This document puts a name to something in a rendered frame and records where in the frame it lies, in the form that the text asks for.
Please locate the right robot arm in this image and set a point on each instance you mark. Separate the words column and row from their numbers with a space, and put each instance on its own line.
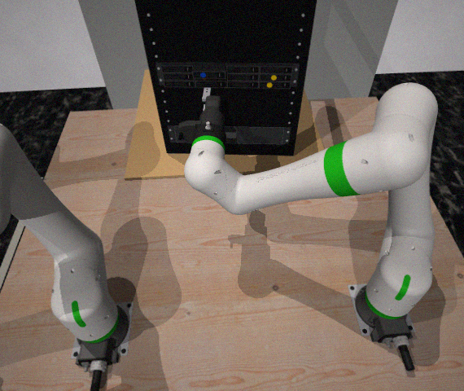
column 395, row 157

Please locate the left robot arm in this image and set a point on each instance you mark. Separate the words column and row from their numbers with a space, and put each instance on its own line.
column 80, row 298

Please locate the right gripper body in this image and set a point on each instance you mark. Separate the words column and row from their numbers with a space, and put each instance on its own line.
column 191, row 130

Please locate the black open rack frame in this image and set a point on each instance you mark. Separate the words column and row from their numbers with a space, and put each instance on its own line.
column 257, row 121

